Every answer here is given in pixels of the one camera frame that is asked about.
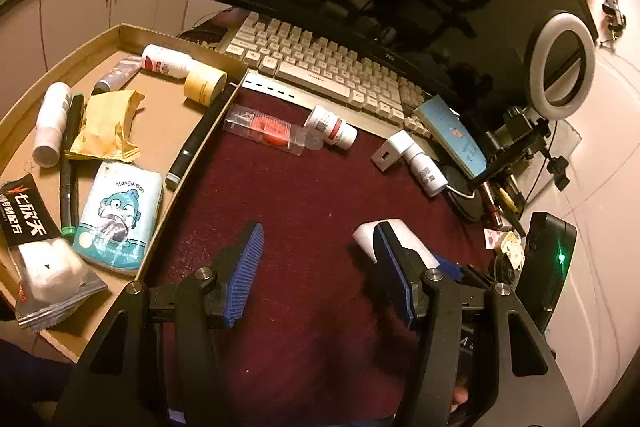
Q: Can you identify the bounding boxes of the white power adapter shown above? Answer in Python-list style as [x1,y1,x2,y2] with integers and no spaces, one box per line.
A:
[371,130,414,172]

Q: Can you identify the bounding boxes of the gold foil packet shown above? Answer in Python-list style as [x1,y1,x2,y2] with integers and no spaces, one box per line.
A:
[66,90,144,162]

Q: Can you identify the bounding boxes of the black snack packet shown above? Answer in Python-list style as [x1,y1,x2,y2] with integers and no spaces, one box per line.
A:
[1,174,107,332]

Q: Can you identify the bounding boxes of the black device green light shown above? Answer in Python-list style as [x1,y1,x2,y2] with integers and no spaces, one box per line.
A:
[515,211,577,333]

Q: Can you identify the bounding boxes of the clear case red item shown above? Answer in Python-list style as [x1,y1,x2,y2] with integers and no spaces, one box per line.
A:
[224,104,324,156]

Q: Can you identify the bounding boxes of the white ring light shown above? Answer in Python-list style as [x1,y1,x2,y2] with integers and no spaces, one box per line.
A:
[526,11,596,120]

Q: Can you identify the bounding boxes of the white pill bottle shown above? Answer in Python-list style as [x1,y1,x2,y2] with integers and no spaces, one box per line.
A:
[404,143,448,198]

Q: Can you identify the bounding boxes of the silver cream tube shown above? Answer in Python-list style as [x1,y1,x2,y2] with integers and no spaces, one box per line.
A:
[92,55,142,95]

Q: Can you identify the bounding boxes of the white keyboard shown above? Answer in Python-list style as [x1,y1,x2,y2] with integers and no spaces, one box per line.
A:
[217,12,430,138]

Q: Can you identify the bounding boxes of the yellow cap white bottle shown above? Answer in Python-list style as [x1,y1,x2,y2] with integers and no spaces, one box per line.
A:
[142,44,227,106]

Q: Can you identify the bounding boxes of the floral white pouch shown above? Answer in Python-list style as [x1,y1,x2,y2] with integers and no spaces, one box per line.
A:
[484,229,525,271]

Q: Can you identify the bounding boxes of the small white jar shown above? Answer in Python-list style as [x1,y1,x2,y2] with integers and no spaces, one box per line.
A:
[304,105,358,150]

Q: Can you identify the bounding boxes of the cardboard tray box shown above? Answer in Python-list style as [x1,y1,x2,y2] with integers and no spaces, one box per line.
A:
[0,22,250,363]

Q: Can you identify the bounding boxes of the white spray bottle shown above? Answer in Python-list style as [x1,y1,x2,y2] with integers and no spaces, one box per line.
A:
[32,82,72,168]

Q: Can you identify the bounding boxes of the black pen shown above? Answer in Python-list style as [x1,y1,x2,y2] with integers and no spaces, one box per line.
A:
[165,82,238,191]

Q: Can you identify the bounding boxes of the black lamp stand base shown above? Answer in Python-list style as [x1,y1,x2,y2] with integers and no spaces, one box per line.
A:
[442,166,484,222]

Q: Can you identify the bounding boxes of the blue notebook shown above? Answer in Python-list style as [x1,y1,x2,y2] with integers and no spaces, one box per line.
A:
[413,95,487,179]

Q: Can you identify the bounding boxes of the dark red tube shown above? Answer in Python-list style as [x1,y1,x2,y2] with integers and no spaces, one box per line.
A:
[478,182,503,231]

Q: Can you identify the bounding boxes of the green black marker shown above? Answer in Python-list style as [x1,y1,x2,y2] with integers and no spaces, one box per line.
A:
[60,94,84,244]

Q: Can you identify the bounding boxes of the blue cartoon tissue pack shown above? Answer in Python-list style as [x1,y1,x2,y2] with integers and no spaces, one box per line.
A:
[73,161,163,274]

